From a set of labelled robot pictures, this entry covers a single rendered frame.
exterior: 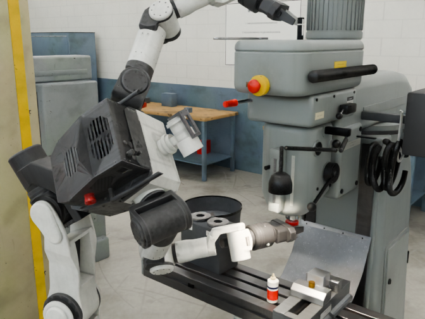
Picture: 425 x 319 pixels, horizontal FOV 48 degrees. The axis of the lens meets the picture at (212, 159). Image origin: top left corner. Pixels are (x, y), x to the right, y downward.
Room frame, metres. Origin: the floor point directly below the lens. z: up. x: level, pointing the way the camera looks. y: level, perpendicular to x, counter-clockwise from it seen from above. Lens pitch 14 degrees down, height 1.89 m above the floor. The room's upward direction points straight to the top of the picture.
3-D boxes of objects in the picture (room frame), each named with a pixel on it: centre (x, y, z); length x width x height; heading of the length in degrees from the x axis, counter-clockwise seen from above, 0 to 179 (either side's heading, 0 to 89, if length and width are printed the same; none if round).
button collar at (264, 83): (1.41, -0.14, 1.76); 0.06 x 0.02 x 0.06; 51
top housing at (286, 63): (1.60, -0.29, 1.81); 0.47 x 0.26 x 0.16; 141
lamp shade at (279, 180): (1.38, -0.20, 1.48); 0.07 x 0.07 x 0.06
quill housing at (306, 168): (1.59, -0.28, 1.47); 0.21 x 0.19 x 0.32; 51
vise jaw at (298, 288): (1.47, -0.34, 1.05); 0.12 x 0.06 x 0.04; 52
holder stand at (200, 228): (1.88, 0.01, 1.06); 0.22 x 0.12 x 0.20; 48
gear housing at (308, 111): (1.62, -0.31, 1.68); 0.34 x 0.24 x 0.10; 141
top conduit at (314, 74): (1.52, -0.42, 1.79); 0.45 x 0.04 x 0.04; 141
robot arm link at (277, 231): (1.54, -0.20, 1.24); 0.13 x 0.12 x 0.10; 31
